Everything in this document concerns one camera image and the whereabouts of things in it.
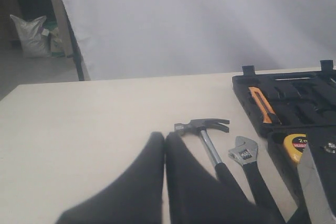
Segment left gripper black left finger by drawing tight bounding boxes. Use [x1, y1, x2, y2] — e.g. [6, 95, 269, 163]
[57, 132, 165, 223]

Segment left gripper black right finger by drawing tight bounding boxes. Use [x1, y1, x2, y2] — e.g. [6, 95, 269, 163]
[165, 132, 276, 223]

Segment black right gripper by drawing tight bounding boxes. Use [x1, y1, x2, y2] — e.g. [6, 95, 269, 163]
[297, 129, 335, 223]

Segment claw hammer black grip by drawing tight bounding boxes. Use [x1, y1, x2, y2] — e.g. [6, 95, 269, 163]
[173, 118, 253, 204]

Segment black plastic tool case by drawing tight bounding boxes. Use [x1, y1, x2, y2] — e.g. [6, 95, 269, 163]
[232, 60, 335, 223]

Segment yellow measuring tape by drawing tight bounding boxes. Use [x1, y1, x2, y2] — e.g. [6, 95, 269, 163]
[283, 134, 308, 165]

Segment orange utility knife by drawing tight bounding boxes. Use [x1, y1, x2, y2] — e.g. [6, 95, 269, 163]
[249, 87, 281, 124]

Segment black backdrop stand pole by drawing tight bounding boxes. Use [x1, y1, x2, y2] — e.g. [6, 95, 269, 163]
[67, 19, 85, 81]

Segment white backdrop cloth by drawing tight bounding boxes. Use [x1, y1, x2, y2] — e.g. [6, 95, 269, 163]
[62, 0, 335, 80]

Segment white woven sack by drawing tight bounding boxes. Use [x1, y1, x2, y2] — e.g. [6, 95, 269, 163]
[10, 15, 51, 58]

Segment green printed bag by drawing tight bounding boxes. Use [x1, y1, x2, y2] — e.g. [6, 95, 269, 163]
[44, 21, 65, 57]

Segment adjustable wrench black handle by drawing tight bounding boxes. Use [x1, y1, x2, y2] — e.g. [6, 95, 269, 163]
[228, 136, 285, 223]

